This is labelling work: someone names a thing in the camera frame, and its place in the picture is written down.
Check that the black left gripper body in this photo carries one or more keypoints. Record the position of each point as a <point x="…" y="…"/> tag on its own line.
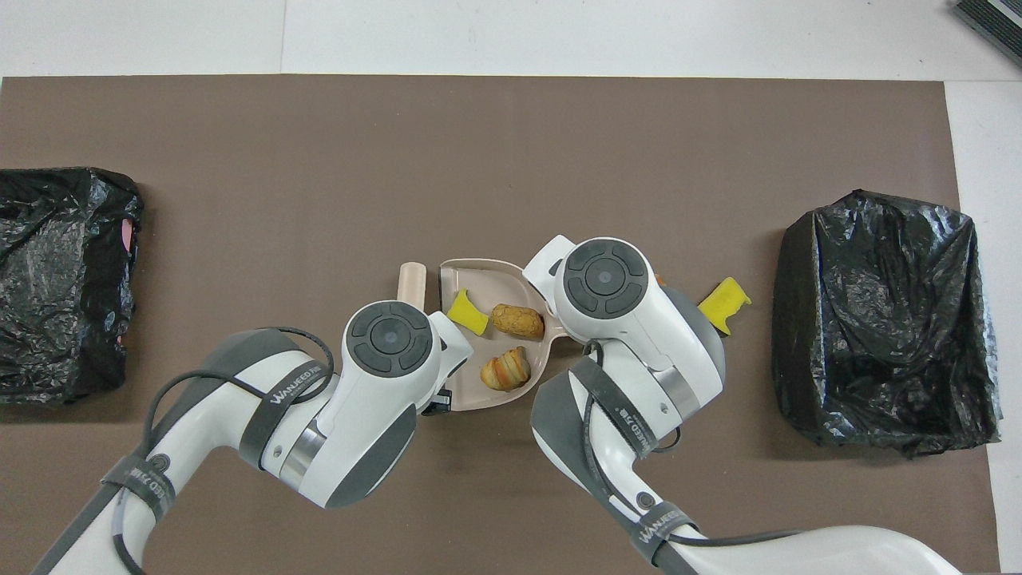
<point x="439" y="403"/>

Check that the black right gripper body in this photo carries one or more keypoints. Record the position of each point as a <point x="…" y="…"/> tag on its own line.
<point x="576" y="348"/>

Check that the brown toy bread roll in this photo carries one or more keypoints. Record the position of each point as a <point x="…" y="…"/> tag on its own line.
<point x="517" y="321"/>

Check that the yellow sponge piece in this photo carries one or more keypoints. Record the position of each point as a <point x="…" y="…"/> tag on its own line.
<point x="726" y="305"/>
<point x="471" y="317"/>

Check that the beige plastic dustpan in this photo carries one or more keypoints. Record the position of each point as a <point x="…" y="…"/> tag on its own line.
<point x="495" y="281"/>

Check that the beige brush with black bristles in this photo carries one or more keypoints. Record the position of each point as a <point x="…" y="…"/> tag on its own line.
<point x="412" y="283"/>

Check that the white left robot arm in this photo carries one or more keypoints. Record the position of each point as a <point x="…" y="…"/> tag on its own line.
<point x="375" y="383"/>

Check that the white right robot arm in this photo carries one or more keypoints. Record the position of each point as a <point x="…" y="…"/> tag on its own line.
<point x="631" y="319"/>

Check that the black-bagged trash bin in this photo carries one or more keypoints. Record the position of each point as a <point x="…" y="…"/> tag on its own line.
<point x="80" y="343"/>
<point x="862" y="319"/>

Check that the brown table mat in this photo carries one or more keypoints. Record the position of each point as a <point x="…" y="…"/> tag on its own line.
<point x="511" y="120"/>

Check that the dark grey ribbed device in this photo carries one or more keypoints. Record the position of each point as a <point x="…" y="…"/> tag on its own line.
<point x="994" y="20"/>

